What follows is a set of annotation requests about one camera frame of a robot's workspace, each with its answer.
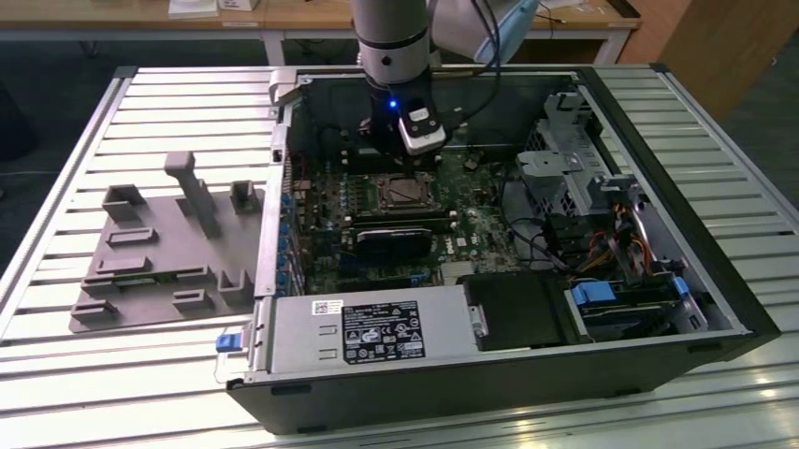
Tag black looped case cable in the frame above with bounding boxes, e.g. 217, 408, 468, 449
502, 215, 570, 273

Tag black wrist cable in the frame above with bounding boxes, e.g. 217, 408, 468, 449
445, 0, 502, 128

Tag grey parts rack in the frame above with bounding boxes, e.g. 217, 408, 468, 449
66, 151, 267, 334

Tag CPU socket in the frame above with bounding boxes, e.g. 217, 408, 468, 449
370, 171, 440, 212

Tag green motherboard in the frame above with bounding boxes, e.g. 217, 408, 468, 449
282, 153, 526, 295

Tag black RAM sticks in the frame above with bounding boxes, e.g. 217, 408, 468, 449
353, 210, 456, 231

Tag silver power supply unit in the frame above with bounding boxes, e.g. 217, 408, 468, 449
243, 284, 486, 384

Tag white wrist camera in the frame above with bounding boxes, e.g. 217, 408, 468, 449
397, 96, 448, 156

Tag black open PC case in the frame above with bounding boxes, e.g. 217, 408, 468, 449
214, 64, 782, 435

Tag black graphics card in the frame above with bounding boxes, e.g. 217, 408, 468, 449
353, 225, 433, 261

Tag black drive bay cover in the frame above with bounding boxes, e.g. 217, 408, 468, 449
457, 272, 586, 353

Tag coloured wire bundle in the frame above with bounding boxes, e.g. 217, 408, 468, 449
576, 200, 657, 282

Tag blue disk carrier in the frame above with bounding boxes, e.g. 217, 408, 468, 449
570, 279, 620, 309

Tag black RAM slots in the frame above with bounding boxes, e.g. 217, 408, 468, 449
353, 146, 400, 175

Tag wooden cabinet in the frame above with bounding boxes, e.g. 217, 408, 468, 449
614, 0, 799, 123

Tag wooden desk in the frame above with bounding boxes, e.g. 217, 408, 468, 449
0, 0, 642, 66

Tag white box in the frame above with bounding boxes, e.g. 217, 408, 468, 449
165, 0, 221, 21

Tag grey metal drive cage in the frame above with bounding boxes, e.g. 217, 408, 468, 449
514, 92, 638, 217

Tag small silver heat sink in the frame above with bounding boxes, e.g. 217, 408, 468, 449
438, 260, 477, 282

